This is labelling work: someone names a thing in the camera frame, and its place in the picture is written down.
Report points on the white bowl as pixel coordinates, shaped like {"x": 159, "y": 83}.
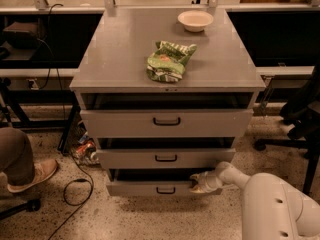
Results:
{"x": 195, "y": 21}

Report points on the grey top drawer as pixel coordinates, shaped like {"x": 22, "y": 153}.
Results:
{"x": 166, "y": 123}

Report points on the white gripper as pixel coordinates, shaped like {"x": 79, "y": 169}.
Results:
{"x": 211, "y": 180}

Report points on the grey drawer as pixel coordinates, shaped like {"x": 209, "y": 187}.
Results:
{"x": 166, "y": 123}
{"x": 164, "y": 158}
{"x": 152, "y": 182}

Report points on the dark box under bench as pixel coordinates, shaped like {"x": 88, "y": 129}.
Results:
{"x": 24, "y": 35}

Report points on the black office chair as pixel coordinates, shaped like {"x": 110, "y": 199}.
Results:
{"x": 302, "y": 111}

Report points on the black chair base left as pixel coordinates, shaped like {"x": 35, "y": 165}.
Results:
{"x": 29, "y": 206}

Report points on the grey bottom drawer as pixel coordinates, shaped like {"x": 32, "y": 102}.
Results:
{"x": 152, "y": 182}

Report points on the grey middle drawer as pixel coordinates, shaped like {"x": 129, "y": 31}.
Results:
{"x": 164, "y": 158}

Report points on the person leg brown trousers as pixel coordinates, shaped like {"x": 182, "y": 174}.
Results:
{"x": 16, "y": 156}

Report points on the grey drawer cabinet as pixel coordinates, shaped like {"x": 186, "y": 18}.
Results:
{"x": 112, "y": 75}

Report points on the tan shoe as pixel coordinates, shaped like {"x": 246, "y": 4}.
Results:
{"x": 40, "y": 172}

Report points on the crushed cans trash pile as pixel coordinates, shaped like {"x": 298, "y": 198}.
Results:
{"x": 86, "y": 151}

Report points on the green chip bag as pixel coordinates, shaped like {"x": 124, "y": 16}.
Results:
{"x": 167, "y": 64}

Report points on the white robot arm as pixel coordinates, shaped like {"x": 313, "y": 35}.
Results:
{"x": 272, "y": 209}

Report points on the black table leg frame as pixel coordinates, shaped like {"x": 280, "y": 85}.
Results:
{"x": 15, "y": 116}

